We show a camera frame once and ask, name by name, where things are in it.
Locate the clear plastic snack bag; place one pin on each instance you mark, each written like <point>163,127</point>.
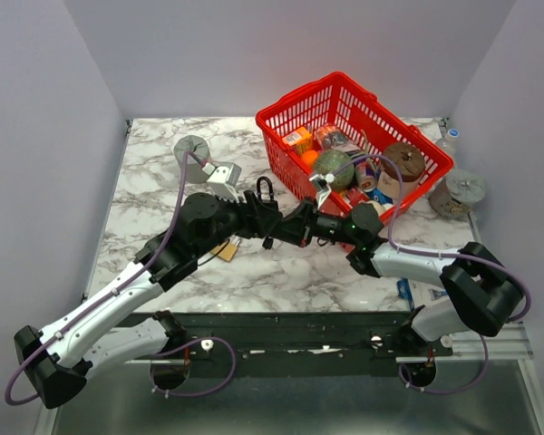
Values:
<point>328,136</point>

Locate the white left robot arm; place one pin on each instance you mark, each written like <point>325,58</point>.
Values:
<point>57,358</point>

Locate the brown wrapped toilet roll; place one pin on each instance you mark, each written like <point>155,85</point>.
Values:
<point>401,167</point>

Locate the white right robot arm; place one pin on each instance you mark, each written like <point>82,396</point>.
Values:
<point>481,296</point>

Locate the red bull drink can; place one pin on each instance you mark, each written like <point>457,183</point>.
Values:
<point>366,175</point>

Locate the green netted melon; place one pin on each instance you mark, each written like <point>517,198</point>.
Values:
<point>330,161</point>

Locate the orange ball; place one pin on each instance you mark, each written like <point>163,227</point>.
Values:
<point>309,158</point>

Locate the grey wrapped toilet roll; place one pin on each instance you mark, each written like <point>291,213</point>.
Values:
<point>192,150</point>

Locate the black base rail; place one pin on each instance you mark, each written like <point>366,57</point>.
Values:
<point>281,345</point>

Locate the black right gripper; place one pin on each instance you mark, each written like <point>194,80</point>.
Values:
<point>296,226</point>

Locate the orange yellow snack box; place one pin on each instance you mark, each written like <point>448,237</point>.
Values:
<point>299,140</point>

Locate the clear water bottle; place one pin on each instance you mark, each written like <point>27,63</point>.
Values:
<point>448,142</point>

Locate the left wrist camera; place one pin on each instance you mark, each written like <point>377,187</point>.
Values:
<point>223,181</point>

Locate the black headed key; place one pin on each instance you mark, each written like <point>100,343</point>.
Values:
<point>267,243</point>

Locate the brass padlock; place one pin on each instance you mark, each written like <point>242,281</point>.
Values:
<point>227,250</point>

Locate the black padlock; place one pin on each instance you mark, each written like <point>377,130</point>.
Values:
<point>265,190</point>

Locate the red plastic shopping basket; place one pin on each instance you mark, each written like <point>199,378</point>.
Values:
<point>337,99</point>

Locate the grey roll on right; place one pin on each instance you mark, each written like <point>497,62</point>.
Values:
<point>457,193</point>

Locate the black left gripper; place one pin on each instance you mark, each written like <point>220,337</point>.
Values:
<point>257,220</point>

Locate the blue razor package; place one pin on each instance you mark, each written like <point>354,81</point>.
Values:
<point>420,293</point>

